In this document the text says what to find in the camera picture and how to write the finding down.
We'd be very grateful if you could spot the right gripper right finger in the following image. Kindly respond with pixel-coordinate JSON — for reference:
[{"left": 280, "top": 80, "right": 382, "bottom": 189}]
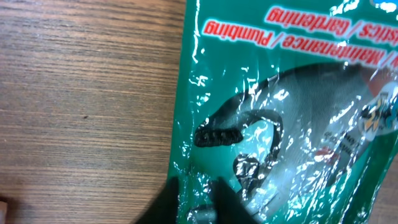
[{"left": 214, "top": 178, "right": 258, "bottom": 224}]

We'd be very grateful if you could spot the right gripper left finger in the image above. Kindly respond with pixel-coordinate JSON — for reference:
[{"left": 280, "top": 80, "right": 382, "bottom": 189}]
[{"left": 133, "top": 177, "right": 179, "bottom": 224}]

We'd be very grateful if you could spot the green 3M gloves package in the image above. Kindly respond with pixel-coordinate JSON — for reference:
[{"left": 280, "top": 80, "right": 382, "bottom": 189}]
[{"left": 169, "top": 0, "right": 397, "bottom": 223}]

